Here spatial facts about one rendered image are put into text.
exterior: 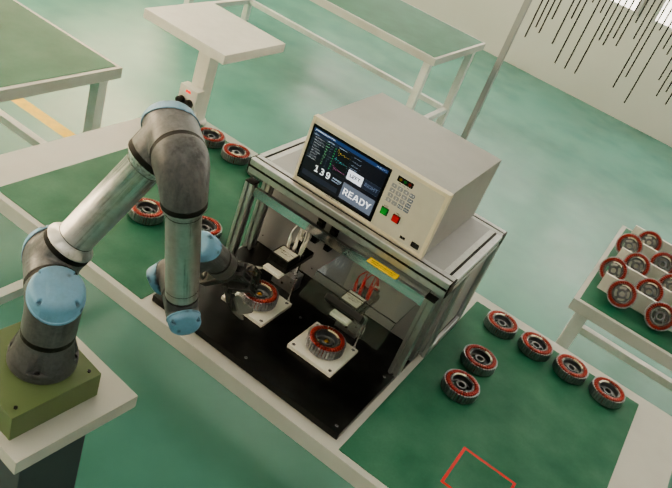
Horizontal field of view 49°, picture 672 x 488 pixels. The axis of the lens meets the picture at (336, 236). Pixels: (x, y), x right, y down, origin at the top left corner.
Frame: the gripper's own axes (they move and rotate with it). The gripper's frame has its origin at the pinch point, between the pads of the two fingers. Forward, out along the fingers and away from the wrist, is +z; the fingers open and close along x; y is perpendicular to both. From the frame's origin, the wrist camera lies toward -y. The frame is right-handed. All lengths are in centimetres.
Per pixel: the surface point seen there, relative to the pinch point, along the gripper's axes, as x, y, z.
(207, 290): 0.7, -13.7, 2.5
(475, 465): -33, 64, 24
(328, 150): 37.9, 20.8, -14.5
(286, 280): 10.5, 3.8, 16.1
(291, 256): 14.2, 8.3, 5.4
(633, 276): 62, 107, 121
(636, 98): 403, 126, 494
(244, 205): 26.5, -7.0, -1.2
